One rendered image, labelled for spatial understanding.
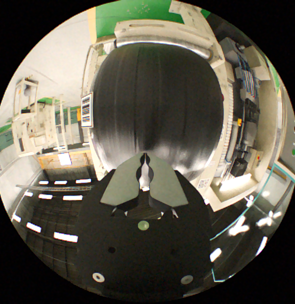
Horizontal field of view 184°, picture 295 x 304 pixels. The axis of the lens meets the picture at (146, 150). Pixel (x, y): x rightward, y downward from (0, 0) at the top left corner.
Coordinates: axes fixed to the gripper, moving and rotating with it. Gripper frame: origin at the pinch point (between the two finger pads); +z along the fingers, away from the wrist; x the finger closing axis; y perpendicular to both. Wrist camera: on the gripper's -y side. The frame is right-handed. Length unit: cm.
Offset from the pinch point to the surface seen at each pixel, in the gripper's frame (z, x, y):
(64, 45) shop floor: 75, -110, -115
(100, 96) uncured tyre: 2.9, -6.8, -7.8
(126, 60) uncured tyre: 4.6, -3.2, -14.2
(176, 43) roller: 18.3, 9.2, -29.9
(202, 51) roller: 18.3, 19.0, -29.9
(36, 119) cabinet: 177, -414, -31
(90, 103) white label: 3.3, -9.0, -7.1
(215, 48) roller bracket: 15.3, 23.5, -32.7
